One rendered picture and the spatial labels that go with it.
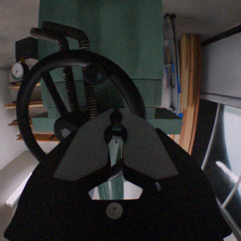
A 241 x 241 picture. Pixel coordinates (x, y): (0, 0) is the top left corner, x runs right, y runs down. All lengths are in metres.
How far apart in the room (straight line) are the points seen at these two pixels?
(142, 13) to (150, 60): 0.15
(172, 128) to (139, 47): 0.29
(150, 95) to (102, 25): 0.27
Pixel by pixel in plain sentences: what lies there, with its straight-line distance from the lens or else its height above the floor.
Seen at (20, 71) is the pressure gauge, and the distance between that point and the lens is 0.47.
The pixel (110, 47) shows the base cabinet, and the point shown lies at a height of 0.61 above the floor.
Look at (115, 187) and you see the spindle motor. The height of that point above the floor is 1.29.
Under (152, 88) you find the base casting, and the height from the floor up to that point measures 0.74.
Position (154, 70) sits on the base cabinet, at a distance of 0.38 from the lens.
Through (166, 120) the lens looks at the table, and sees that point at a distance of 0.41.
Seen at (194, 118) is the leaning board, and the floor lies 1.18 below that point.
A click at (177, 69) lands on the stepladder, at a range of 1.27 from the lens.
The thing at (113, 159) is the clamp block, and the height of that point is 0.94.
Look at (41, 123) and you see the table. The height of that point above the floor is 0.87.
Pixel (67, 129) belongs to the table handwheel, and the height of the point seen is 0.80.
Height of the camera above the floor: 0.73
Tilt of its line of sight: 17 degrees up
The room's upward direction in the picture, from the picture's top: 180 degrees clockwise
